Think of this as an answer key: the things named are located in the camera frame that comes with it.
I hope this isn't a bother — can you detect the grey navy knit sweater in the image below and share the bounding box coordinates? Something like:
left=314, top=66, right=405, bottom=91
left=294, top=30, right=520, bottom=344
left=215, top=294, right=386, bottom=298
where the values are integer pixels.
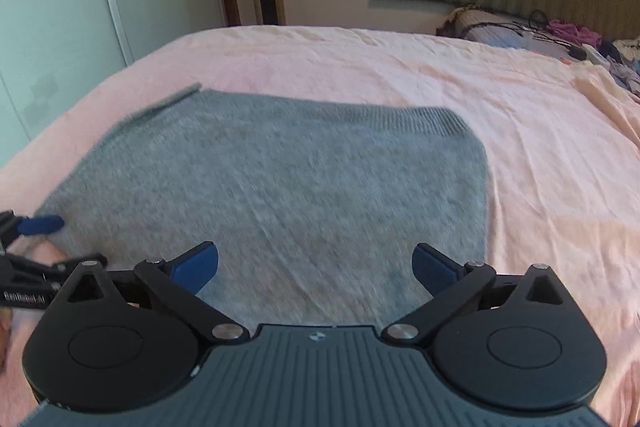
left=40, top=88, right=488, bottom=328

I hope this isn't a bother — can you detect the pink bed sheet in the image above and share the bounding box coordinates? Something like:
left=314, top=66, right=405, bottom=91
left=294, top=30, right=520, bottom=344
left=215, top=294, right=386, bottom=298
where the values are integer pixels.
left=1, top=26, right=639, bottom=426

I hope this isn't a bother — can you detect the white patterned crumpled garment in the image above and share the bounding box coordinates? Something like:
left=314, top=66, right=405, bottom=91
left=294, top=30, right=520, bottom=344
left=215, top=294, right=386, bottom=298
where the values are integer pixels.
left=600, top=37, right=640, bottom=96

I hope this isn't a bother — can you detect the magenta garment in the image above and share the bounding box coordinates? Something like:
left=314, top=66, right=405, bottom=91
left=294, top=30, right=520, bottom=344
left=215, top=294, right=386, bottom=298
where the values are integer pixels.
left=546, top=20, right=603, bottom=49

